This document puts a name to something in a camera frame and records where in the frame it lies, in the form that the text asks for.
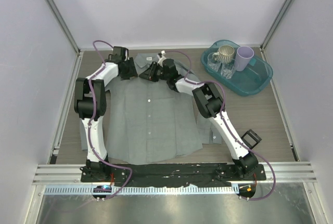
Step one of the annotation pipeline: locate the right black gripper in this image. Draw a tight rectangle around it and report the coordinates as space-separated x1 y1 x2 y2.
138 62 169 83

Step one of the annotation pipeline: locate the grey button-up shirt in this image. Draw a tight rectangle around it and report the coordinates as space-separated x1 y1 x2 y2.
80 53 223 164

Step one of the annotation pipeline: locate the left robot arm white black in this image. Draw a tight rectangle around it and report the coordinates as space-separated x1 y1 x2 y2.
74 46 137 182

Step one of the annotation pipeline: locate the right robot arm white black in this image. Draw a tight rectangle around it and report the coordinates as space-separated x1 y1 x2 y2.
139 59 259 180

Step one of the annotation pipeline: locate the clear glass mug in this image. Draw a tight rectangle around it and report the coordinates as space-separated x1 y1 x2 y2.
207 52 222 72

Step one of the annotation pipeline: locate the ribbed metallic mug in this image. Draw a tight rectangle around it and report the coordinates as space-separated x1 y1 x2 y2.
217 45 235 64

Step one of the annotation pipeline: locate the clear drinking glass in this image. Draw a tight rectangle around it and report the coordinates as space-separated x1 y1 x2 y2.
221 59 238 80

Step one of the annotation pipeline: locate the purple plastic cup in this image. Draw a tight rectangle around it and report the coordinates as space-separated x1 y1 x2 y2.
235 46 254 72

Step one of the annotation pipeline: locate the teal plastic basin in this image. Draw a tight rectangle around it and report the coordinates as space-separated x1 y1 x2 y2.
200 39 274 97

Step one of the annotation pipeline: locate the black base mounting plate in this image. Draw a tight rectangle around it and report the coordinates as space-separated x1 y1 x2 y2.
80 163 266 188

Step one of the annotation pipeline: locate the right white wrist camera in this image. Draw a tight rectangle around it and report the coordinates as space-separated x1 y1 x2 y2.
157 50 166 67

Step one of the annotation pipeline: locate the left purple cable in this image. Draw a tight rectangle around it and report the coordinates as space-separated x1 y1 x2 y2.
87 40 133 201

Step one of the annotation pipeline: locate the small black square frame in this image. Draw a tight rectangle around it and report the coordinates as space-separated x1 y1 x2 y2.
241 129 262 149

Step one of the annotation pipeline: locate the white slotted cable duct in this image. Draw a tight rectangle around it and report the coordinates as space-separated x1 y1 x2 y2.
44 184 239 195

